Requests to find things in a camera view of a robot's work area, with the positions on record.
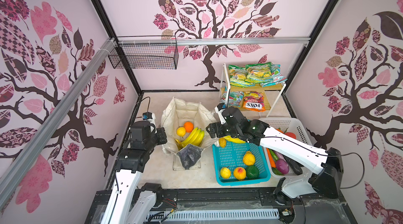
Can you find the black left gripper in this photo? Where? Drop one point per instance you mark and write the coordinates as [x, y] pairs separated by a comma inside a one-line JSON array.
[[160, 132]]

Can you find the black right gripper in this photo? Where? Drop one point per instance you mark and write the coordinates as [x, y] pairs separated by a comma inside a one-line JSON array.
[[216, 126]]

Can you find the small yellow lemon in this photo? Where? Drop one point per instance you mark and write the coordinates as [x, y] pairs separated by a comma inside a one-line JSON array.
[[181, 131]]

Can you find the orange tangerine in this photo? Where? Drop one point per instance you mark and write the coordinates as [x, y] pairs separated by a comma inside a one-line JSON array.
[[189, 126]]

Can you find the beige canvas tote bag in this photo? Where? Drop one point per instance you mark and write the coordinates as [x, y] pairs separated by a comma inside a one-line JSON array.
[[174, 116]]

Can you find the yellow banana bunch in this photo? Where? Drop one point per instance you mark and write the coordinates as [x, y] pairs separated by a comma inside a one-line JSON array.
[[195, 138], [234, 140]]

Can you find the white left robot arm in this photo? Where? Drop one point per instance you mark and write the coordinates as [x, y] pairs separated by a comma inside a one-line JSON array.
[[144, 136]]

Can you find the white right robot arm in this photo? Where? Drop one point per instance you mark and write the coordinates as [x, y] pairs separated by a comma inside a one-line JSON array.
[[326, 166]]

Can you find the green mint candy bag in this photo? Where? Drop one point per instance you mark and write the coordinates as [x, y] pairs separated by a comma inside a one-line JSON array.
[[235, 99]]

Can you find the orange Fox's candy bag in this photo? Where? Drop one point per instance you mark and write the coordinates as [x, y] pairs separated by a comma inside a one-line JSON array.
[[253, 101]]

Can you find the yellow-green candy bag left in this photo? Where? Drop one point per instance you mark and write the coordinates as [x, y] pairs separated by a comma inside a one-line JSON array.
[[238, 76]]

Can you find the yellow-green candy bag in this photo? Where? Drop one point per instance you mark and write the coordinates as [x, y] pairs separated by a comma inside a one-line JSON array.
[[238, 76], [258, 73]]

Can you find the yellow-green candy bag middle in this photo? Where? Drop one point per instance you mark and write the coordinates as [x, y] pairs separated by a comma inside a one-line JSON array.
[[258, 73]]

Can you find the teal candy bag right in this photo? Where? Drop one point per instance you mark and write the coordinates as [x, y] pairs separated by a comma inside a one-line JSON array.
[[276, 77]]

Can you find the yellow-orange wrinkled fruit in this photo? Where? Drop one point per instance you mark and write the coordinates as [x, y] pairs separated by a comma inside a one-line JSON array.
[[222, 142]]

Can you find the white wooden shelf rack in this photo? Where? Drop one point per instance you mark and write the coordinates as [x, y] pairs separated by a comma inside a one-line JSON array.
[[226, 88]]

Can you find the yellow bumpy fruit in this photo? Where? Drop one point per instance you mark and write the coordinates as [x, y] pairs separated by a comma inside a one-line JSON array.
[[249, 158]]

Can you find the teal plastic basket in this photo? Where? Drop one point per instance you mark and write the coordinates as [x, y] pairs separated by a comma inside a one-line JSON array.
[[231, 157]]

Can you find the yellow pear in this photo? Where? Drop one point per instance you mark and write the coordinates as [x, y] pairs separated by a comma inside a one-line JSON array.
[[225, 173]]

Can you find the green avocado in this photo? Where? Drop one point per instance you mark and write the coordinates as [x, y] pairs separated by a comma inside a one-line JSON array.
[[252, 172]]

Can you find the orange carrot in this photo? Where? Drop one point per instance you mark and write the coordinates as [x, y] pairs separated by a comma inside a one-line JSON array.
[[271, 160]]

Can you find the white plastic basket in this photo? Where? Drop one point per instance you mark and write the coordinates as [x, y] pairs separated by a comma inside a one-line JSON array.
[[286, 124]]

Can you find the purple round eggplant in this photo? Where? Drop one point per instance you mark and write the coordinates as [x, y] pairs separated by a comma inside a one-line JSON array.
[[282, 166]]

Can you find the dark purple eggplant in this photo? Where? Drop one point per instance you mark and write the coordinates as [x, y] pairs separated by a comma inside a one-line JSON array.
[[295, 166]]

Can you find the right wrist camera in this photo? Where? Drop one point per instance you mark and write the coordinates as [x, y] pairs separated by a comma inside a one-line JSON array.
[[218, 110]]

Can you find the black wire basket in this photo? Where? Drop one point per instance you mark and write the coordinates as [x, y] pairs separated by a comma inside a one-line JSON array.
[[145, 52]]

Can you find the white cable duct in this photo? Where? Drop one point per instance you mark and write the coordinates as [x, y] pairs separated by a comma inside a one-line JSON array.
[[201, 216]]

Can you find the aluminium frame rail back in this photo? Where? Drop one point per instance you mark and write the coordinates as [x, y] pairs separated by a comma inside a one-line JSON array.
[[221, 41]]

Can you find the aluminium frame rail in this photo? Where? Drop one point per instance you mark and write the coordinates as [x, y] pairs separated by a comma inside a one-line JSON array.
[[221, 41], [24, 161]]

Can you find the aluminium frame rail left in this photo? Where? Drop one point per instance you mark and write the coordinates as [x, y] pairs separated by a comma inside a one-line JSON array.
[[24, 161]]

